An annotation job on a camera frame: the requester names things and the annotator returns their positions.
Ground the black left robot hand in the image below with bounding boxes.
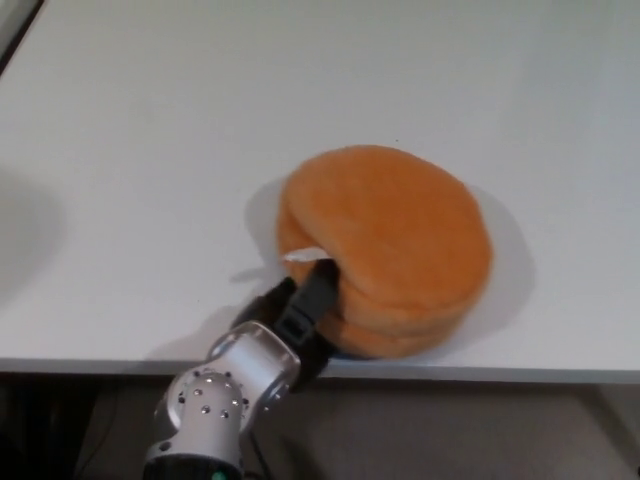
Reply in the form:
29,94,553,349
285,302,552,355
234,258,347,395

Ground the orange plush soft plate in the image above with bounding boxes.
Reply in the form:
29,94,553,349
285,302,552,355
276,144,496,362

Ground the grey panel with dark edge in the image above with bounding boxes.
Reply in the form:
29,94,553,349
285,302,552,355
0,0,47,77

